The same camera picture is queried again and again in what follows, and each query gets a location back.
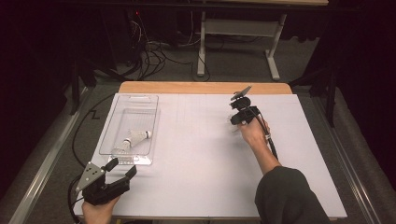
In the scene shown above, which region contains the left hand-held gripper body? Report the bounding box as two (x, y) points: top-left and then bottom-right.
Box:
(75, 161), (131, 206)

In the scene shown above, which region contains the person's left hand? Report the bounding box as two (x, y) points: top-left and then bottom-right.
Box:
(81, 195), (121, 224)

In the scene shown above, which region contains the left hand-held gripper cable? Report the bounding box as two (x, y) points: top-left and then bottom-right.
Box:
(67, 175), (85, 224)

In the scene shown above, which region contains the tangle of black cables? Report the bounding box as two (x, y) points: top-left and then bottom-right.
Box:
(124, 12), (211, 82)

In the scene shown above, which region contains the white table sheet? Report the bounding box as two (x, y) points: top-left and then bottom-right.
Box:
(72, 92), (348, 218)

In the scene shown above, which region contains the wooden table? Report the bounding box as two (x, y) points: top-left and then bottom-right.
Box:
(118, 81), (293, 95)

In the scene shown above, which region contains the black floor cable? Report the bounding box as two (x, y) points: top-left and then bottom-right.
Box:
(71, 92), (117, 167)

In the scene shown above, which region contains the dark sleeve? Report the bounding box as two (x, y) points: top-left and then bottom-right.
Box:
(254, 165), (332, 224)

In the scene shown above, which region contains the clear plastic container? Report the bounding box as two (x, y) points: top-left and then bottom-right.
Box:
(98, 93), (162, 166)

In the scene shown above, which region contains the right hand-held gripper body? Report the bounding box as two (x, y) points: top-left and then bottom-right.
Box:
(229, 86), (262, 124)

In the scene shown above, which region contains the person's right hand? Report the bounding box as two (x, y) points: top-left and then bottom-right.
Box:
(237, 117), (271, 149)

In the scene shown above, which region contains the white metal desk frame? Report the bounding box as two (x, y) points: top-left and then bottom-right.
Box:
(196, 10), (289, 82)

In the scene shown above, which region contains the aluminium floor rail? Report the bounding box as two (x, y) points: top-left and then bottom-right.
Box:
(7, 87), (90, 224)
(314, 96), (382, 224)

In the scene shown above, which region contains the right hand-held gripper cable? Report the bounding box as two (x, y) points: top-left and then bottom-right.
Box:
(246, 104), (279, 161)

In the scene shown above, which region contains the hand-held gripper cable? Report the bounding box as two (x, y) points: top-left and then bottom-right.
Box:
(246, 104), (279, 161)
(67, 175), (85, 224)

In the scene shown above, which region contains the black metal stand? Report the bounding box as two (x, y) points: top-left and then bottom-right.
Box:
(69, 55), (97, 116)
(289, 66), (339, 129)

